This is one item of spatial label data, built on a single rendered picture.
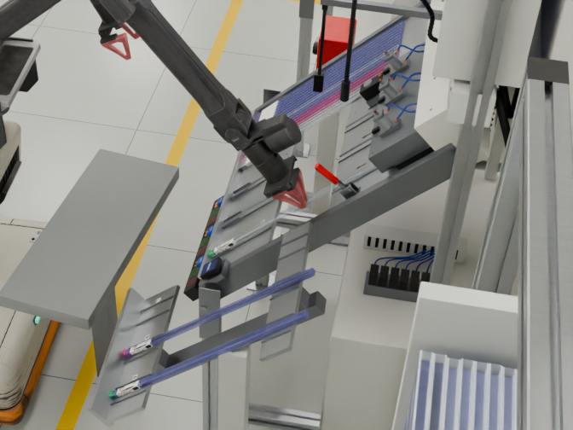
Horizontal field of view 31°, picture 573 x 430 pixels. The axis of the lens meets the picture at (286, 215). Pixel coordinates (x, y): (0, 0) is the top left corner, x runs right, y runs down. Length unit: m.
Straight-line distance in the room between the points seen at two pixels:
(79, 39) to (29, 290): 2.11
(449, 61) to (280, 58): 2.56
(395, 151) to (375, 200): 0.11
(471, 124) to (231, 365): 0.71
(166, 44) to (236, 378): 0.71
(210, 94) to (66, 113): 2.04
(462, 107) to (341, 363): 0.84
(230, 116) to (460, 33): 0.54
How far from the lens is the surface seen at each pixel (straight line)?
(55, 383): 3.18
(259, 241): 2.36
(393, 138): 2.11
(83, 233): 2.73
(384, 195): 2.13
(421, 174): 2.09
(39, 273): 2.64
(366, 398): 2.61
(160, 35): 2.08
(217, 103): 2.14
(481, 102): 1.93
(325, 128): 3.36
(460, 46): 1.89
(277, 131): 2.17
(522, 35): 1.88
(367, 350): 2.47
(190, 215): 3.65
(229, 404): 2.29
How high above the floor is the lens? 2.47
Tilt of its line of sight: 42 degrees down
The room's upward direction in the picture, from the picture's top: 4 degrees clockwise
